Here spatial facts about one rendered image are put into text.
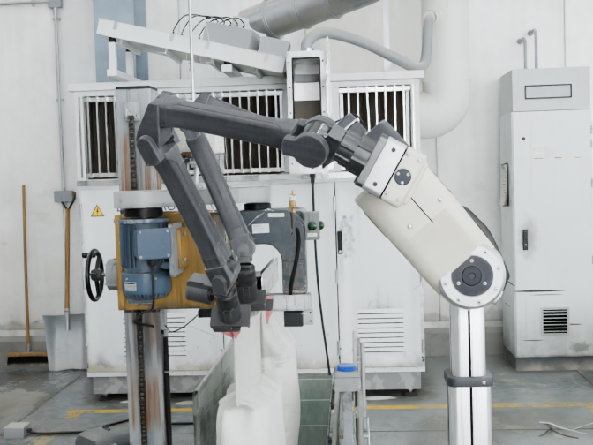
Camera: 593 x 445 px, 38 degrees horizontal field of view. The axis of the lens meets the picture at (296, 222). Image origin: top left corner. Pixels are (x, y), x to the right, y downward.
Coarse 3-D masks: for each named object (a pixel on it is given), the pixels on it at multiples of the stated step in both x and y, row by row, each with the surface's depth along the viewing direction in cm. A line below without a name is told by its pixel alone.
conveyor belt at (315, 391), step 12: (300, 384) 438; (312, 384) 437; (324, 384) 437; (300, 396) 413; (312, 396) 413; (324, 396) 412; (300, 408) 393; (312, 408) 392; (324, 408) 392; (300, 420) 373; (312, 420) 372; (324, 420) 372; (300, 432) 356; (312, 432) 356; (324, 432) 355; (300, 444) 340; (312, 444) 339; (324, 444) 339
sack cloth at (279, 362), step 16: (272, 320) 311; (272, 336) 301; (288, 336) 325; (272, 352) 301; (288, 352) 308; (272, 368) 303; (288, 368) 307; (288, 384) 307; (288, 400) 307; (288, 416) 308; (288, 432) 308
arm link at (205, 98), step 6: (198, 96) 237; (204, 96) 237; (210, 96) 238; (198, 102) 237; (204, 102) 237; (210, 102) 238; (216, 102) 238; (222, 102) 238; (228, 102) 240; (228, 108) 238; (234, 108) 238; (240, 108) 239; (324, 162) 235
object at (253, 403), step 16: (256, 320) 244; (240, 336) 231; (256, 336) 243; (240, 352) 231; (256, 352) 243; (240, 368) 231; (256, 368) 243; (240, 384) 231; (256, 384) 242; (272, 384) 258; (224, 400) 239; (240, 400) 228; (256, 400) 236; (272, 400) 244; (224, 416) 233; (240, 416) 233; (256, 416) 232; (272, 416) 240; (224, 432) 231; (240, 432) 231; (256, 432) 231; (272, 432) 238
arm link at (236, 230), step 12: (192, 132) 236; (192, 144) 238; (204, 144) 238; (192, 156) 241; (204, 156) 239; (204, 168) 239; (216, 168) 239; (204, 180) 239; (216, 180) 239; (216, 192) 239; (228, 192) 239; (216, 204) 239; (228, 204) 238; (228, 216) 238; (240, 216) 240; (228, 228) 238; (240, 228) 238; (240, 240) 237; (252, 240) 243; (252, 252) 237
